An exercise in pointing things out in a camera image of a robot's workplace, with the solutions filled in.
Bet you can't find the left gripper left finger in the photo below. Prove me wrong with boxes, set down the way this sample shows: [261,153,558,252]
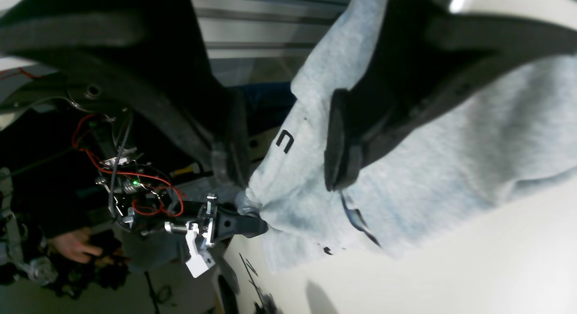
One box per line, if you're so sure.
[1,0,250,187]

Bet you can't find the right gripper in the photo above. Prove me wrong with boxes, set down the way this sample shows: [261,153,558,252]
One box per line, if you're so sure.
[165,193,269,278]

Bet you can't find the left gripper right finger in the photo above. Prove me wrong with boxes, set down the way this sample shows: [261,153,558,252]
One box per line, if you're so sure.
[324,0,577,191]

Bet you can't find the grey T-shirt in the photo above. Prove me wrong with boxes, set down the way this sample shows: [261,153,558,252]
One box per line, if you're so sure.
[235,0,576,273]

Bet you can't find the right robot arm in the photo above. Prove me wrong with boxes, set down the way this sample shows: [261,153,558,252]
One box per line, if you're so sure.
[72,114,268,278]

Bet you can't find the person's hand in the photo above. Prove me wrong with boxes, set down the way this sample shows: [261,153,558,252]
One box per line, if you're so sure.
[49,227,103,264]

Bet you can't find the black zip ties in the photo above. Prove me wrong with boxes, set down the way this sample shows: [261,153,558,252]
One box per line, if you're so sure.
[239,253,270,309]

